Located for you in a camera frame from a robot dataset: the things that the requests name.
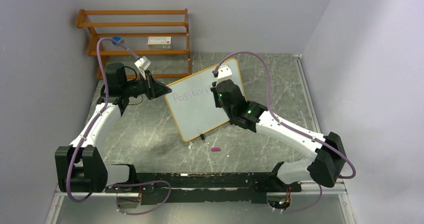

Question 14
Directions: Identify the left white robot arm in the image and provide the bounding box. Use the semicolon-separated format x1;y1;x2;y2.
54;58;172;193

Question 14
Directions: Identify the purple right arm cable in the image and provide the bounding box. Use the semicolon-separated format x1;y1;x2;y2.
213;51;357;213

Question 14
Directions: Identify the blue whiteboard eraser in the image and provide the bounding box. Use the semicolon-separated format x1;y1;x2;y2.
112;36;125;46

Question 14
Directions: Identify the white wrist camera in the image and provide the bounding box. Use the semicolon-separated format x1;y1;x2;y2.
134;56;151;79
213;64;233;84

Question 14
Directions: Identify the orange wooden shelf rack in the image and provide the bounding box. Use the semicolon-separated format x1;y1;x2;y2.
75;9;193;78

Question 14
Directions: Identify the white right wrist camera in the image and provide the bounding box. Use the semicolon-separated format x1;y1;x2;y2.
213;64;233;84

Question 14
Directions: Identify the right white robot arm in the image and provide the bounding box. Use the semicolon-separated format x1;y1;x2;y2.
211;80;346;191

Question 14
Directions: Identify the yellow-framed whiteboard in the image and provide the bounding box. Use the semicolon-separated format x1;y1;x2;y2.
165;65;229;142

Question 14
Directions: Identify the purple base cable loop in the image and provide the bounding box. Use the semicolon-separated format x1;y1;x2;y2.
110;180;172;216

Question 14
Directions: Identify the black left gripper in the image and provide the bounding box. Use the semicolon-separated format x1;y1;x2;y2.
122;70;172;101

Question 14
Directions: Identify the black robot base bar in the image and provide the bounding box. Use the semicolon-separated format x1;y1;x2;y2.
137;172;302;205

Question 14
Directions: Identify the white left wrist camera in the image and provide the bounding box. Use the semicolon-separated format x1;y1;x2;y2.
134;56;151;79

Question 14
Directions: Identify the white red box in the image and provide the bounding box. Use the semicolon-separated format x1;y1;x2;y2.
147;37;172;49

